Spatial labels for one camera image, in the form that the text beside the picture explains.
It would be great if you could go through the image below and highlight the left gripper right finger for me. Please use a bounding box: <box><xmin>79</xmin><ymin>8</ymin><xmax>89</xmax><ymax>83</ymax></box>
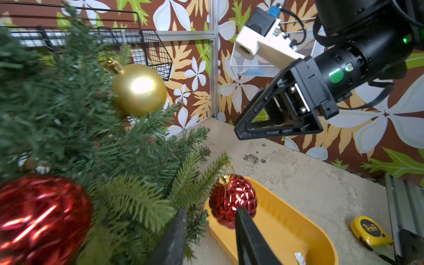
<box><xmin>235</xmin><ymin>207</ymin><xmax>281</xmax><ymax>265</ymax></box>

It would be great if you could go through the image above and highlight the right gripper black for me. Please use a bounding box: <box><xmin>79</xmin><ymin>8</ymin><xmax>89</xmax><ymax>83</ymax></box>
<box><xmin>234</xmin><ymin>56</ymin><xmax>339</xmax><ymax>140</ymax></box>

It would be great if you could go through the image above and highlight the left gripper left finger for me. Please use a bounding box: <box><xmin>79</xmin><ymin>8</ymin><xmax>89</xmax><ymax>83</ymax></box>
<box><xmin>146</xmin><ymin>207</ymin><xmax>187</xmax><ymax>265</ymax></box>

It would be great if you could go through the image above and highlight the red faceted ornament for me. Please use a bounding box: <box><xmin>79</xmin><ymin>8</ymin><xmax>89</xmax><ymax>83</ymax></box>
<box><xmin>1</xmin><ymin>174</ymin><xmax>93</xmax><ymax>265</ymax></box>
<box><xmin>209</xmin><ymin>174</ymin><xmax>258</xmax><ymax>230</ymax></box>

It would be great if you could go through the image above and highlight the gold ball ornament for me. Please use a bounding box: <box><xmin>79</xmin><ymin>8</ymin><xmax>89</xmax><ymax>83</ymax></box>
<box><xmin>106</xmin><ymin>59</ymin><xmax>167</xmax><ymax>117</ymax></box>

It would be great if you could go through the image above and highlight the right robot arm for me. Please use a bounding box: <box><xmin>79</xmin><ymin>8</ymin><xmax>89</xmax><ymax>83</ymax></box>
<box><xmin>235</xmin><ymin>1</ymin><xmax>424</xmax><ymax>140</ymax></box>

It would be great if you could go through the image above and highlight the small green christmas tree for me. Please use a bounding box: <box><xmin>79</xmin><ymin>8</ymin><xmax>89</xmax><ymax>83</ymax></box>
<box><xmin>0</xmin><ymin>9</ymin><xmax>233</xmax><ymax>265</ymax></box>

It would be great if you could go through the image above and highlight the yellow plastic tray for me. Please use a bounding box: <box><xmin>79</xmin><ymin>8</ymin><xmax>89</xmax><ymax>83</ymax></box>
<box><xmin>203</xmin><ymin>175</ymin><xmax>339</xmax><ymax>265</ymax></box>

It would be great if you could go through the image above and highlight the small white paper tag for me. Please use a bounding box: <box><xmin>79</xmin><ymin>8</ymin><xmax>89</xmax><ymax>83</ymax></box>
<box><xmin>293</xmin><ymin>252</ymin><xmax>307</xmax><ymax>265</ymax></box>

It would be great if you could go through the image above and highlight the blue object in basket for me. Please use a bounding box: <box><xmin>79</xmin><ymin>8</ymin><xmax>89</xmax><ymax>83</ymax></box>
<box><xmin>246</xmin><ymin>69</ymin><xmax>265</xmax><ymax>76</ymax></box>

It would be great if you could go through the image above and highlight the yellow tape measure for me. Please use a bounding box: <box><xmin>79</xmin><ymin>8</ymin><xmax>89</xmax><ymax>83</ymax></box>
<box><xmin>350</xmin><ymin>216</ymin><xmax>394</xmax><ymax>251</ymax></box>

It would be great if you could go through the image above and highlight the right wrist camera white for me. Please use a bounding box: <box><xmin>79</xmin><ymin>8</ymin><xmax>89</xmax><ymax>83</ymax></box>
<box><xmin>235</xmin><ymin>3</ymin><xmax>305</xmax><ymax>70</ymax></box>

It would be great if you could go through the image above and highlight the black wire basket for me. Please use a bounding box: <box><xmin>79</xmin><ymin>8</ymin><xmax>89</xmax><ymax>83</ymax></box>
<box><xmin>1</xmin><ymin>14</ymin><xmax>172</xmax><ymax>88</ymax></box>

